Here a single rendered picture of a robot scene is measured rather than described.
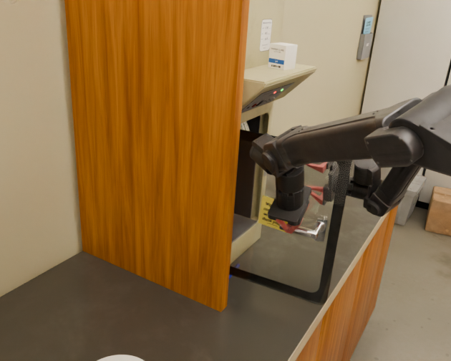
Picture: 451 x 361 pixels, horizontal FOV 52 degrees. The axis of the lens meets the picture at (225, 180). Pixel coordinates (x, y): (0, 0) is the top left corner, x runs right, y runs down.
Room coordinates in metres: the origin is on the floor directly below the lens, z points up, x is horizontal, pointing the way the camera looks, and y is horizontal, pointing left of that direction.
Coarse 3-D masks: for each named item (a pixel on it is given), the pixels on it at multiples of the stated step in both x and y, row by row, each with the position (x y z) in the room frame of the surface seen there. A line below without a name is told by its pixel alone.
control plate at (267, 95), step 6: (288, 84) 1.16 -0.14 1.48; (270, 90) 1.07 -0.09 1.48; (276, 90) 1.13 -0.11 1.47; (282, 90) 1.18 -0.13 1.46; (258, 96) 1.04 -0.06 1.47; (264, 96) 1.08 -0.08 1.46; (270, 96) 1.14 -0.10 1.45; (276, 96) 1.21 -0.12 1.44; (252, 102) 1.05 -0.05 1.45; (258, 102) 1.11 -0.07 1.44; (264, 102) 1.17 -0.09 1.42; (252, 108) 1.12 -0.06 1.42
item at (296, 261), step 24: (240, 144) 1.02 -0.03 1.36; (240, 168) 1.02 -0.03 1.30; (312, 168) 0.95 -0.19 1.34; (336, 168) 0.93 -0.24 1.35; (240, 192) 1.02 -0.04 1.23; (264, 192) 0.99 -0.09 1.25; (312, 192) 0.95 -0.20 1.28; (336, 192) 0.92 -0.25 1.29; (240, 216) 1.02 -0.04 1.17; (312, 216) 0.94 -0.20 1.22; (336, 216) 0.92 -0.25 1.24; (240, 240) 1.02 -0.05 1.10; (264, 240) 0.99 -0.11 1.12; (288, 240) 0.96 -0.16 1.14; (312, 240) 0.94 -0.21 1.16; (336, 240) 0.92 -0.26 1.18; (240, 264) 1.01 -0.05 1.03; (264, 264) 0.99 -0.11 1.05; (288, 264) 0.96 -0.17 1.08; (312, 264) 0.93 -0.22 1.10; (288, 288) 0.96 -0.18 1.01; (312, 288) 0.93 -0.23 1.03
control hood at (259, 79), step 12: (252, 72) 1.10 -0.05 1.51; (264, 72) 1.11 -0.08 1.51; (276, 72) 1.13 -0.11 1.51; (288, 72) 1.14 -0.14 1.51; (300, 72) 1.17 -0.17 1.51; (312, 72) 1.25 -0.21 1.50; (252, 84) 1.01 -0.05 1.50; (264, 84) 0.99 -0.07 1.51; (276, 84) 1.05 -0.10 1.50; (252, 96) 1.01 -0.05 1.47
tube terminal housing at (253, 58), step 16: (256, 0) 1.18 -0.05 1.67; (272, 0) 1.26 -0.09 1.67; (256, 16) 1.19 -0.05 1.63; (272, 16) 1.26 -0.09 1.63; (256, 32) 1.19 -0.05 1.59; (272, 32) 1.27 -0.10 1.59; (256, 48) 1.20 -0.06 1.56; (256, 64) 1.21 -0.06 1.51; (256, 112) 1.23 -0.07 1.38; (272, 112) 1.32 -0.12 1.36
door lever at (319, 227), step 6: (318, 222) 0.93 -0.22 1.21; (282, 228) 0.92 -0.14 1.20; (300, 228) 0.90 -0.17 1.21; (306, 228) 0.90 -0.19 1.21; (318, 228) 0.91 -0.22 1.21; (324, 228) 0.93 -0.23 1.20; (300, 234) 0.90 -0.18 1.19; (306, 234) 0.89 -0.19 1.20; (312, 234) 0.89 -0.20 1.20; (318, 234) 0.89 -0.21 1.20
